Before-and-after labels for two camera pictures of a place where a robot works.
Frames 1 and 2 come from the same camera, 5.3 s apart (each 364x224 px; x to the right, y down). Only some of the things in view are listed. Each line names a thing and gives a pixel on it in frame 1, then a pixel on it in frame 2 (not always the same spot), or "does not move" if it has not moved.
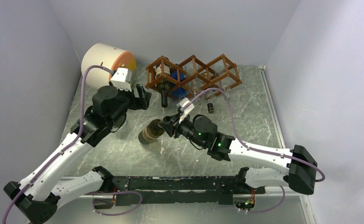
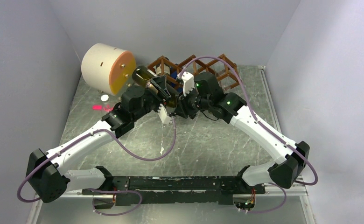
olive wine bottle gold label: [151, 132] → [141, 75]
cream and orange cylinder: [111, 58] does not move
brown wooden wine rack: [193, 76] does not move
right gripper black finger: [169, 126] → [182, 110]
